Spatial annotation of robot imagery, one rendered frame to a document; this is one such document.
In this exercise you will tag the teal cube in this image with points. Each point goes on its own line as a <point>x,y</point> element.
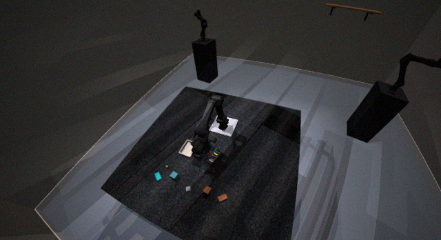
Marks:
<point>174,175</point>

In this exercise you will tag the cyan flat block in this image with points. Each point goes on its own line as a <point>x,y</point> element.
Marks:
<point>158,176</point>

